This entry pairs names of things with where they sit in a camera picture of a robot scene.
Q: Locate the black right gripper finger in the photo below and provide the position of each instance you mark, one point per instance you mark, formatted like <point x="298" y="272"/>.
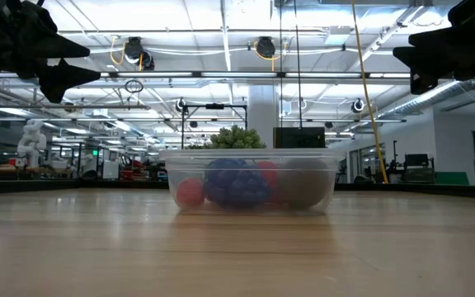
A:
<point x="431" y="64"/>
<point x="443" y="37"/>

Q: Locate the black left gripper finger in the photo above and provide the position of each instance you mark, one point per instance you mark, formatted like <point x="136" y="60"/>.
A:
<point x="62" y="80"/>
<point x="60" y="49"/>

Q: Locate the small red tomato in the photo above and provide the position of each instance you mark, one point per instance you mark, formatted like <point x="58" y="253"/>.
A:
<point x="190" y="193"/>
<point x="268" y="171"/>

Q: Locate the brown toy kiwi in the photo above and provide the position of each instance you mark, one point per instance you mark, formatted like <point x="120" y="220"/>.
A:
<point x="303" y="183"/>

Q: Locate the purple toy grape bunch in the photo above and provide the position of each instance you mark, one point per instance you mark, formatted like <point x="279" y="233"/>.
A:
<point x="237" y="187"/>

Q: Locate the clear plastic tupperware container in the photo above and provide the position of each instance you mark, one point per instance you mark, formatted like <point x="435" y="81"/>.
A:
<point x="171" y="165"/>

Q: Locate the white robot figure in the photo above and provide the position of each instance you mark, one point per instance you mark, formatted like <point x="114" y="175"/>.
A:
<point x="31" y="144"/>

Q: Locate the desk with dark monitor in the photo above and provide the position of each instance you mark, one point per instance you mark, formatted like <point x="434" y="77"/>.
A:
<point x="417" y="160"/>

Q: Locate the green panel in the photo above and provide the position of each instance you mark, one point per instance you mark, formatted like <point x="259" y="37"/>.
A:
<point x="452" y="178"/>

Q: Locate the black computer case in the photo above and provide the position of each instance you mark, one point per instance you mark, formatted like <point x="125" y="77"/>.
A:
<point x="299" y="138"/>

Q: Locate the long ceiling light bar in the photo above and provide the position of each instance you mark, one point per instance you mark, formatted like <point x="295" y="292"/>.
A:
<point x="237" y="74"/>

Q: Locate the white building pillar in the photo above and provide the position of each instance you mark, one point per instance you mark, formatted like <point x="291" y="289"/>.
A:
<point x="262" y="115"/>

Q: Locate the green succulent plant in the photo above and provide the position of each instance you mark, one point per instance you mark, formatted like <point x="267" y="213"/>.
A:
<point x="237" y="138"/>

